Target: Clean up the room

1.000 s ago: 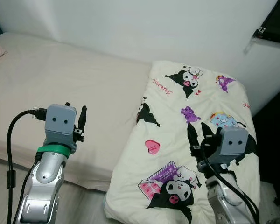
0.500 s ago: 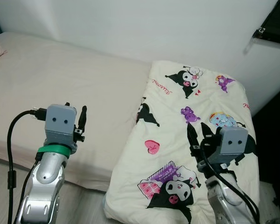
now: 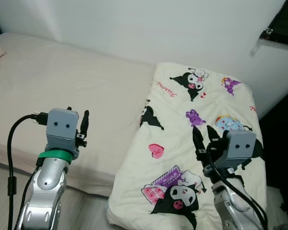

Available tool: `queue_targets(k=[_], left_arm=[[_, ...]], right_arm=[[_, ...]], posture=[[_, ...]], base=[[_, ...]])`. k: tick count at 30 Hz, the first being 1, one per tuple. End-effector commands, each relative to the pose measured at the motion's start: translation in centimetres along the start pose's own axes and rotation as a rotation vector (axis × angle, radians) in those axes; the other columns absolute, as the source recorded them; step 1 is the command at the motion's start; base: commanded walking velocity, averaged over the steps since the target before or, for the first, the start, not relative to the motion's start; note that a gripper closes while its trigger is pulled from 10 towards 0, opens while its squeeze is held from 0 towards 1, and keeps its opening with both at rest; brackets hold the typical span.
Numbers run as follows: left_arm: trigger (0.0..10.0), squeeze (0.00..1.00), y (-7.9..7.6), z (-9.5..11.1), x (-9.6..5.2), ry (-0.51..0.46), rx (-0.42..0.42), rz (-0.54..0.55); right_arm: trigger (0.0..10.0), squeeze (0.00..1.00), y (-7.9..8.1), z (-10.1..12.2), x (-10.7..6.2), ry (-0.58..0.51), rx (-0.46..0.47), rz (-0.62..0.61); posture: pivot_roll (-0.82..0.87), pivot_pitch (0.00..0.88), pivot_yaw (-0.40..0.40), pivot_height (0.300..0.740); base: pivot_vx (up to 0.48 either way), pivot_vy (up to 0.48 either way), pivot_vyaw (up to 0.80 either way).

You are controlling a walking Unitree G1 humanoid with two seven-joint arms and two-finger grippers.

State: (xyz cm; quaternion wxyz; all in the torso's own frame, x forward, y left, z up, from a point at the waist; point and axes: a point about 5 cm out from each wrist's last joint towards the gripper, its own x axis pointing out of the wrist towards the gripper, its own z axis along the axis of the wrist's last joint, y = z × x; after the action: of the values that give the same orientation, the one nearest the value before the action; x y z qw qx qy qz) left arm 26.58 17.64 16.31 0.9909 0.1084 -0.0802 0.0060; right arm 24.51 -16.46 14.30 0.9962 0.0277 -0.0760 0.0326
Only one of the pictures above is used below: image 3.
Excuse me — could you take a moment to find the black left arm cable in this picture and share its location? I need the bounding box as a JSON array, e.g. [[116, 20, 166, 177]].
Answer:
[[7, 113, 48, 230]]

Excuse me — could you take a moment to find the metal window latch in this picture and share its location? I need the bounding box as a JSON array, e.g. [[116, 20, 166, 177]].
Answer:
[[252, 29, 274, 56]]

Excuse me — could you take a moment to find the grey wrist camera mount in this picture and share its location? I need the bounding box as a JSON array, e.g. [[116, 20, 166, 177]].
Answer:
[[46, 108, 80, 159], [214, 129, 257, 169]]

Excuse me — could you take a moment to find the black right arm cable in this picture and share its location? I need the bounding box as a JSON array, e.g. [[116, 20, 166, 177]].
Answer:
[[202, 144, 269, 230]]

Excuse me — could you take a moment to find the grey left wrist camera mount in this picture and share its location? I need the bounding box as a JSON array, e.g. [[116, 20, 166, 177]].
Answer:
[[46, 108, 80, 159]]

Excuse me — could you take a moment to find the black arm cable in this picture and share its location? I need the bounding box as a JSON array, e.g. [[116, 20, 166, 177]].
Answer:
[[202, 144, 269, 230], [7, 113, 48, 230]]

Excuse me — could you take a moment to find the cream mattress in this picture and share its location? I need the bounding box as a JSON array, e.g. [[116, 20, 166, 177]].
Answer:
[[0, 33, 159, 197]]

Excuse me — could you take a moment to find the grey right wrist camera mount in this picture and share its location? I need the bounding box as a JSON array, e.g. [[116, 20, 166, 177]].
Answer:
[[214, 129, 257, 169]]

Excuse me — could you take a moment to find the black window frame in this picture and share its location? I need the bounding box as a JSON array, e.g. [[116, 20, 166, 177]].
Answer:
[[266, 0, 288, 48]]

